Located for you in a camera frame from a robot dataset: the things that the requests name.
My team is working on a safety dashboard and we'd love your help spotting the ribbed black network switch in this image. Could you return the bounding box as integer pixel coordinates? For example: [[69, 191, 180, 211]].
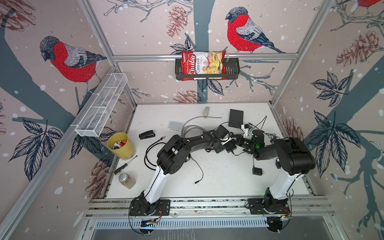
[[224, 140, 237, 153]]

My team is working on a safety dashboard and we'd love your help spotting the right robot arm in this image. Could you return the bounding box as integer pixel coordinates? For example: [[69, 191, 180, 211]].
[[235, 129, 316, 214]]

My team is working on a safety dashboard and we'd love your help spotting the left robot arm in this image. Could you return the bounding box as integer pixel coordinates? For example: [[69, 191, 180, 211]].
[[135, 125, 232, 215]]

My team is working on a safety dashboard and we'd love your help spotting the grey USB adapter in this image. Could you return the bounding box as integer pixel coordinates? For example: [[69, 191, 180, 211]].
[[203, 107, 210, 119]]

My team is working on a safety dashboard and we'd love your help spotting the right black power adapter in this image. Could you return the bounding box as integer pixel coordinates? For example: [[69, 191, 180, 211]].
[[252, 158, 264, 176]]

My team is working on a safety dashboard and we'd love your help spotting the black stapler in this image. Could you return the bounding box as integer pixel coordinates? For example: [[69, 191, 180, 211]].
[[139, 130, 156, 140]]

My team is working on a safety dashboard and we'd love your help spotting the red chips bag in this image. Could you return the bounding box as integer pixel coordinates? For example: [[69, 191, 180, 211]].
[[181, 51, 226, 75]]

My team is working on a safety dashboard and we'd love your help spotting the yellow cup with markers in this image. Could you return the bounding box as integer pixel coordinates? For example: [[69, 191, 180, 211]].
[[107, 133, 136, 160]]

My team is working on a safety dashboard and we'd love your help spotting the glass jar with lid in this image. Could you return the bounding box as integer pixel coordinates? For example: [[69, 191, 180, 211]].
[[119, 173, 136, 189]]

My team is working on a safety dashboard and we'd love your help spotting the grey coiled ethernet cable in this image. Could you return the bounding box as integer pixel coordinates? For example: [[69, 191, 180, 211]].
[[181, 115, 223, 139]]

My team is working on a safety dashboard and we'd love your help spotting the white small network switch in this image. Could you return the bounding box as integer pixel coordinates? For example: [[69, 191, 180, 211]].
[[168, 121, 184, 131]]

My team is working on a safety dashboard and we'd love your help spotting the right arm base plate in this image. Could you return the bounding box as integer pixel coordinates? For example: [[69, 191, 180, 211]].
[[246, 198, 291, 215]]

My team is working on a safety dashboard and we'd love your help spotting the black wire wall basket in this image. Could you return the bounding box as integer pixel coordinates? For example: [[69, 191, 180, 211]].
[[175, 58, 240, 81]]

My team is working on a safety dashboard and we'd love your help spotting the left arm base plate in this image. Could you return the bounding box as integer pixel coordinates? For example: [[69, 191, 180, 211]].
[[129, 197, 171, 217]]

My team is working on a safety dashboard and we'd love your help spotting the black handled screwdriver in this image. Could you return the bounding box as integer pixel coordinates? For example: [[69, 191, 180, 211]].
[[114, 155, 138, 175]]

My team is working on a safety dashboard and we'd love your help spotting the white mesh wall shelf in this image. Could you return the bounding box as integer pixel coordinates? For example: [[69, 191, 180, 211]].
[[75, 73, 128, 137]]

